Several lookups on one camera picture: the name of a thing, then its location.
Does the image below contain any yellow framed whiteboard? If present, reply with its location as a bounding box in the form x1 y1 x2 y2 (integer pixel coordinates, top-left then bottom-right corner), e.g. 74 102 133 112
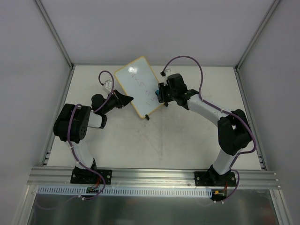
114 56 162 119

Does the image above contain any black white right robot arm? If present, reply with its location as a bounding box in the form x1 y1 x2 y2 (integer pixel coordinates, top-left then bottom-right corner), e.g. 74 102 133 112
156 72 256 186

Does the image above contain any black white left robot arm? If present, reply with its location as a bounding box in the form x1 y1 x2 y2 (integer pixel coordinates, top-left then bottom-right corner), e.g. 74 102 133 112
53 90 134 184

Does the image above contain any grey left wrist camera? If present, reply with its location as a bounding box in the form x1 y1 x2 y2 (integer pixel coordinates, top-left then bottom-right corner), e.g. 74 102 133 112
103 80 113 94

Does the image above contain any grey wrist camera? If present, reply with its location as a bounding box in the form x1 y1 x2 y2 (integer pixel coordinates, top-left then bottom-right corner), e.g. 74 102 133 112
160 68 173 77
103 80 113 94

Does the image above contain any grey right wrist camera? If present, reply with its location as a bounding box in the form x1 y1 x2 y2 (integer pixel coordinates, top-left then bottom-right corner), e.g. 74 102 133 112
160 68 173 77

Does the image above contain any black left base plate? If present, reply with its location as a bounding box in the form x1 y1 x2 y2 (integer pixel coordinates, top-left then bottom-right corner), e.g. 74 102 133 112
70 167 113 185

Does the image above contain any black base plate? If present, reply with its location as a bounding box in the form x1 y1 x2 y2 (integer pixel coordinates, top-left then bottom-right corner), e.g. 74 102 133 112
194 171 237 187
70 167 113 185

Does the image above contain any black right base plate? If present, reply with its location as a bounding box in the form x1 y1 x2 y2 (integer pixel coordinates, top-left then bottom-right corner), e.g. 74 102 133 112
194 171 237 187

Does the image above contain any white slotted cable duct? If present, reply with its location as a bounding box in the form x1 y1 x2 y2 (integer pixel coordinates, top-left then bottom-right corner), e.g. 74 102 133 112
37 185 212 198

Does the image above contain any aluminium mounting rail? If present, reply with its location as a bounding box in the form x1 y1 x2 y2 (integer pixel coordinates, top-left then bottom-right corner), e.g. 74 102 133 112
27 166 281 189

